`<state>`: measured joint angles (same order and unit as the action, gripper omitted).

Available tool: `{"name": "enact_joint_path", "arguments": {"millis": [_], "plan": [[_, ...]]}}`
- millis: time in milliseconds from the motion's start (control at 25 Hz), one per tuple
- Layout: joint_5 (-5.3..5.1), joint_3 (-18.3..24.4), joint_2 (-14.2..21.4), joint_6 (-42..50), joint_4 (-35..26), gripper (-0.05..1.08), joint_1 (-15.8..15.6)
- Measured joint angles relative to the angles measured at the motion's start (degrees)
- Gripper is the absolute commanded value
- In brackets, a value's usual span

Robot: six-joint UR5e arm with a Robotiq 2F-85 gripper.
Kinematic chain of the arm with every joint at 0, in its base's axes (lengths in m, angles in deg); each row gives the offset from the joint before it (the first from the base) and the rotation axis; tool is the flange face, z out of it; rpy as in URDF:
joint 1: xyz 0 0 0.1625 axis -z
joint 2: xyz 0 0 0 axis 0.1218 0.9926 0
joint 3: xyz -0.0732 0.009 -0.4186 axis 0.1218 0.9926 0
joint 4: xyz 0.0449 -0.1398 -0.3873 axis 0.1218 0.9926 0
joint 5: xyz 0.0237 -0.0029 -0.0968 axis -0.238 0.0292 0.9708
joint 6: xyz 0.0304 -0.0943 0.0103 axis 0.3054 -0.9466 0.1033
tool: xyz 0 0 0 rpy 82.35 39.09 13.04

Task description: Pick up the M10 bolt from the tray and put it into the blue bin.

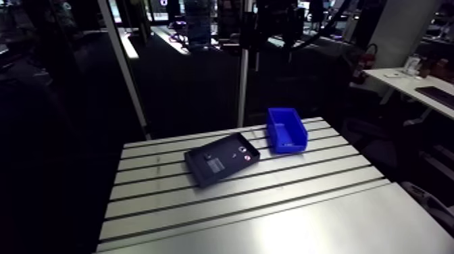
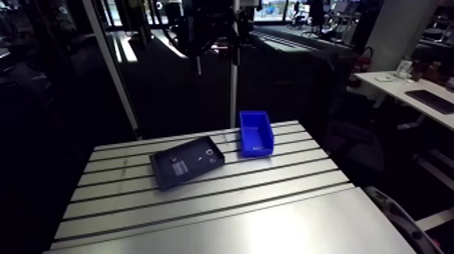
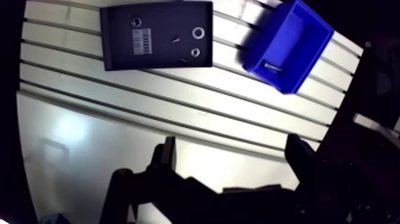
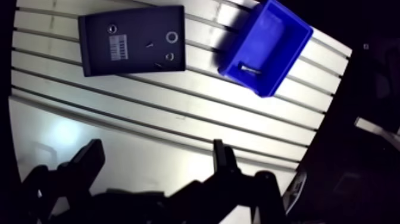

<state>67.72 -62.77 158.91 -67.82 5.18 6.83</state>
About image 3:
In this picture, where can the blue bin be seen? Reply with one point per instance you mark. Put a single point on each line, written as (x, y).
(290, 40)

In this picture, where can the dark blue-grey tray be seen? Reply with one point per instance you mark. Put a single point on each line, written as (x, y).
(162, 18)

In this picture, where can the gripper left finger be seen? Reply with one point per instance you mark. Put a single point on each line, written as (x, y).
(162, 190)

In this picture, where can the steel bolt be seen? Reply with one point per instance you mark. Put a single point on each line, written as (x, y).
(183, 60)
(175, 39)

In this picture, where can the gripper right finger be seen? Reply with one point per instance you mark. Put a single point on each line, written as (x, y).
(315, 187)

